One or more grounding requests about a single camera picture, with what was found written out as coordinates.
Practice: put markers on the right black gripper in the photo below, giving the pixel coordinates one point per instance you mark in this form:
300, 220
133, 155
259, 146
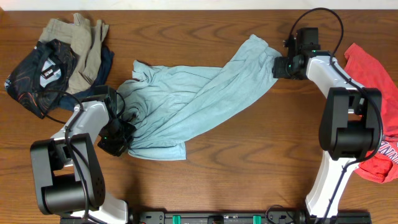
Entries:
278, 68

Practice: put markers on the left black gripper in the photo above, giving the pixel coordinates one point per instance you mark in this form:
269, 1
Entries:
119, 147

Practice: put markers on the light blue t-shirt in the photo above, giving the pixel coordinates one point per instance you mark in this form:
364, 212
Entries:
171, 105

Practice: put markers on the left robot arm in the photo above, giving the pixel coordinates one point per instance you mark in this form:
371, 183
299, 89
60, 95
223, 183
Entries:
67, 174

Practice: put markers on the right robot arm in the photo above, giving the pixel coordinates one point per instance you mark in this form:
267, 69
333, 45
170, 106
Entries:
350, 131

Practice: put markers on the navy blue folded garment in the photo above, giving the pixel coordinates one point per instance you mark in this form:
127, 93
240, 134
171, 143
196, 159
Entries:
68, 103

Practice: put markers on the black patterned shirt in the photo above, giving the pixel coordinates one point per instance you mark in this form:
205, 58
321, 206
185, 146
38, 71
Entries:
37, 81

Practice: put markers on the khaki folded pants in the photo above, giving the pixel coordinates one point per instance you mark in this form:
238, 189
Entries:
86, 41

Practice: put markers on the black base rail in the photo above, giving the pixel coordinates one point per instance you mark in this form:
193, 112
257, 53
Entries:
275, 215

